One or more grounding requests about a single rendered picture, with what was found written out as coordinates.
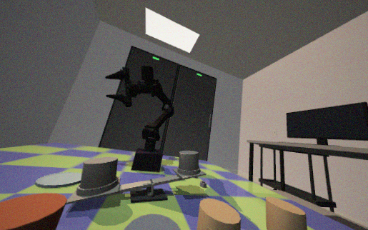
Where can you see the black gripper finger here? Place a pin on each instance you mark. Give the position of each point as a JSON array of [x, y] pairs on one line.
[[119, 97], [116, 75]]

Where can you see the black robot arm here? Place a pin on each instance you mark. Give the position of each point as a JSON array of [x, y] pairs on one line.
[[152, 86]]

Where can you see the dark grey cylinder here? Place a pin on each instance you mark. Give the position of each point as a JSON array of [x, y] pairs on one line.
[[188, 160], [98, 172]]

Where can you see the brown cylinder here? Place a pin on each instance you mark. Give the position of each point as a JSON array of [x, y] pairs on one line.
[[216, 215], [282, 215]]

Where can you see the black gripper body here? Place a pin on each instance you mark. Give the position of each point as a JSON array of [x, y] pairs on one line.
[[134, 87]]

